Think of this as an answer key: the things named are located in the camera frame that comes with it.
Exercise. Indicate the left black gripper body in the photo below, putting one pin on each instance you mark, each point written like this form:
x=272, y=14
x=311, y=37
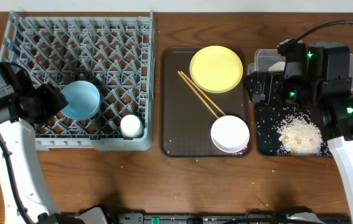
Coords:
x=53, y=101

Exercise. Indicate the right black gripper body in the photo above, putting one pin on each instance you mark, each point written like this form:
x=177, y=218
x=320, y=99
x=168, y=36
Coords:
x=276, y=86

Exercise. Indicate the white napkin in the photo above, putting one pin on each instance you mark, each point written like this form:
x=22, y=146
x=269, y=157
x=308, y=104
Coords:
x=278, y=66

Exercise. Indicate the light blue bowl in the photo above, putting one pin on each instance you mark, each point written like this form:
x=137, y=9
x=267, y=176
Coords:
x=83, y=100

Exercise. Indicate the white bowl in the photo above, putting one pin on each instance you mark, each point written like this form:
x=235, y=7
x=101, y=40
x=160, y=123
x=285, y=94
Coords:
x=230, y=134

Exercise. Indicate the small white cup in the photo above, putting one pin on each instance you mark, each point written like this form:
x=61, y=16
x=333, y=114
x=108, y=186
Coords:
x=131, y=127

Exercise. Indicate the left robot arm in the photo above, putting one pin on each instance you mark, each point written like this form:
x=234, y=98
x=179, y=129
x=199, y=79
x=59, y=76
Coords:
x=23, y=109

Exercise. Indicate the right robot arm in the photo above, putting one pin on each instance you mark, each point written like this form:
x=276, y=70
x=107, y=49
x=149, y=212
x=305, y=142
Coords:
x=315, y=78

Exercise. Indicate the black waste tray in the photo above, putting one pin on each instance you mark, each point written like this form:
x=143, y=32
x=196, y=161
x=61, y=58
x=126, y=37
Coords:
x=267, y=119

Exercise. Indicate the grey plastic dishwasher rack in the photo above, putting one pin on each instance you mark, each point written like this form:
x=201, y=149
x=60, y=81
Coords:
x=116, y=54

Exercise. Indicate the clear plastic bin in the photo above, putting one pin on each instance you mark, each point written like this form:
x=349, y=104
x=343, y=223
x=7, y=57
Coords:
x=265, y=58

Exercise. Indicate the yellow plate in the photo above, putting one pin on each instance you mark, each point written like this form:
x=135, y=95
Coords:
x=216, y=69

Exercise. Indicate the food scraps pile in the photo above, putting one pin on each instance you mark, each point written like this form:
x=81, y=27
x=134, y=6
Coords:
x=299, y=136

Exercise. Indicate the wooden chopstick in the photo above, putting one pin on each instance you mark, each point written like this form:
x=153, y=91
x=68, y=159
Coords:
x=196, y=93
x=205, y=97

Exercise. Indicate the dark brown serving tray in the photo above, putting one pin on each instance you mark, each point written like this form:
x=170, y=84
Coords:
x=185, y=121

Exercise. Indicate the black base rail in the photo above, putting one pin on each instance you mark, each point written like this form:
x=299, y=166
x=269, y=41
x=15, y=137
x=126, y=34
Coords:
x=99, y=214

